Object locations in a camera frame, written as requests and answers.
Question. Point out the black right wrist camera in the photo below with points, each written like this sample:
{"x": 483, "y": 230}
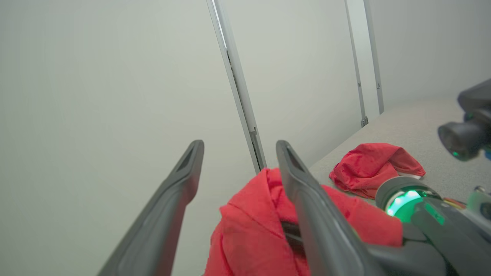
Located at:
{"x": 466, "y": 134}

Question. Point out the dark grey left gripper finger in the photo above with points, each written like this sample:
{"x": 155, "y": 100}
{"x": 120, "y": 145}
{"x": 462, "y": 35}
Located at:
{"x": 161, "y": 226}

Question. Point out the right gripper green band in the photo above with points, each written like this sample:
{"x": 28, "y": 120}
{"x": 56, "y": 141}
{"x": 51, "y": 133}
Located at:
{"x": 445, "y": 234}

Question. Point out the thin grey partition post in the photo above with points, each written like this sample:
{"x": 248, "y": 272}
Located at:
{"x": 376, "y": 57}
{"x": 356, "y": 76}

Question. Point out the red cloth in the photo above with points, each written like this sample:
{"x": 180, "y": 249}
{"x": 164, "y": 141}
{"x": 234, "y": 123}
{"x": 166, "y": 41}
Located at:
{"x": 249, "y": 230}
{"x": 368, "y": 165}

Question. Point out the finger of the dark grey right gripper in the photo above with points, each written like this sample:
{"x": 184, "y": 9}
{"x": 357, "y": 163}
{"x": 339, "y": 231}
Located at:
{"x": 326, "y": 230}

